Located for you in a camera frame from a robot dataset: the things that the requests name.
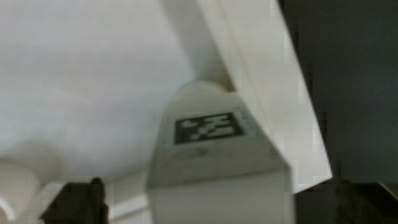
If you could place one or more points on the white square tabletop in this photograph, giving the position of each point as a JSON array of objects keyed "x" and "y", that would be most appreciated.
[{"x": 98, "y": 58}]

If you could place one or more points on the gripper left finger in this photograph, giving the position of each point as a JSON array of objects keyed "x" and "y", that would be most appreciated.
[{"x": 79, "y": 206}]

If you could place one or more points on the white leg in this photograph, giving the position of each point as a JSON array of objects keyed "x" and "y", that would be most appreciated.
[{"x": 219, "y": 176}]

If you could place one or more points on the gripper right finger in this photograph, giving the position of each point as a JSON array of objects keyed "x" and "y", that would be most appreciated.
[{"x": 367, "y": 204}]

